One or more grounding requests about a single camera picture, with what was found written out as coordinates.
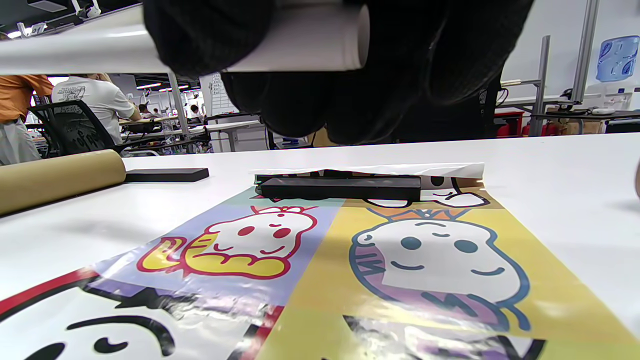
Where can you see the person's right hand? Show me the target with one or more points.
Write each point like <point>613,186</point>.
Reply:
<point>425,50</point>

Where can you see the colourful cartoon poster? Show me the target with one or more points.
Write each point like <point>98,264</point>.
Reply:
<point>320,280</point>

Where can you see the black rectangular bar weight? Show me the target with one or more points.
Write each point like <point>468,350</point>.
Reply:
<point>340,189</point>
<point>165,175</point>

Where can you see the white poster purple lettering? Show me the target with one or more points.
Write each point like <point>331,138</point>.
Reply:
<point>100,50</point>

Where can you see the red cabinet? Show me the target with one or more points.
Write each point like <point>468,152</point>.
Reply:
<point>509,124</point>

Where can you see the white office desk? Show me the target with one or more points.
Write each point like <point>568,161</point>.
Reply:
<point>235,127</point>

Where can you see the white notice board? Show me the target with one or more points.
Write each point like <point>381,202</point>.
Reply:
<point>217,97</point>

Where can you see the black mesh chair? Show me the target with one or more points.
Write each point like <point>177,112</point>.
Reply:
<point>75,130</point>

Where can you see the grey metal post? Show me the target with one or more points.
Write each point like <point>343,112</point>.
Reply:
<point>585,50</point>
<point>177,102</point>
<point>541,85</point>

